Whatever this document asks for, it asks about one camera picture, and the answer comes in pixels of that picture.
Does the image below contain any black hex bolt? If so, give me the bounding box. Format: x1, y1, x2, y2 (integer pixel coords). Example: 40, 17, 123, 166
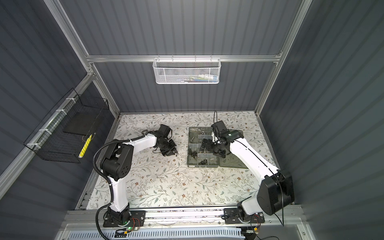
191, 151, 198, 158

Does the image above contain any translucent green organizer box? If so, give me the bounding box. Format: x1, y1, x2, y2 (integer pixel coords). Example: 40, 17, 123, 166
187, 127, 247, 169

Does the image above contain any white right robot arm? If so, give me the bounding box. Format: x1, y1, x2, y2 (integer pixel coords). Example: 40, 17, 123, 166
202, 138, 295, 216

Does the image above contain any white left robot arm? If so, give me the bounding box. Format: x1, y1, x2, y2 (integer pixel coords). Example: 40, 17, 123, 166
94, 133, 178, 213

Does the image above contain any yellow marker pen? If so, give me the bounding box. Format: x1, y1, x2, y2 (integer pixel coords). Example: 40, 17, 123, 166
78, 135, 93, 159

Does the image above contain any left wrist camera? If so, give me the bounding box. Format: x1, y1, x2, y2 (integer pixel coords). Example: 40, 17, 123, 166
159, 124, 173, 139

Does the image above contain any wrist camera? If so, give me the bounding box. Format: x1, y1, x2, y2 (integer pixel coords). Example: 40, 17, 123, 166
159, 124, 173, 139
211, 121, 244, 143

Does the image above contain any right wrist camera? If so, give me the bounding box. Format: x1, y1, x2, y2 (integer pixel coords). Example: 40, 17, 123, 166
211, 121, 244, 143

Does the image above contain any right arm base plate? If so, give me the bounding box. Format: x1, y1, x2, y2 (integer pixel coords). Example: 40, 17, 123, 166
221, 208, 265, 225

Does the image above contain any black corrugated cable hose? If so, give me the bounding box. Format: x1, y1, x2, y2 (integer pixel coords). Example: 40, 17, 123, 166
92, 128, 151, 240

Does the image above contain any white wire mesh basket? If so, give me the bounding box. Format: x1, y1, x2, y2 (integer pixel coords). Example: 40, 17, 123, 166
153, 59, 222, 85

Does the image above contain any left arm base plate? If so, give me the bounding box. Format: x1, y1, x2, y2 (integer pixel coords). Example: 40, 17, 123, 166
103, 210, 147, 228

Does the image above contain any aluminium front rail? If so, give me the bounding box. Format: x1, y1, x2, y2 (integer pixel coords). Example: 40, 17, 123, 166
60, 205, 308, 231

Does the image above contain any black wire basket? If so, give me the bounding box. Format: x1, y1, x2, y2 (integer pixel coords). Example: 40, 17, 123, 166
24, 89, 110, 164

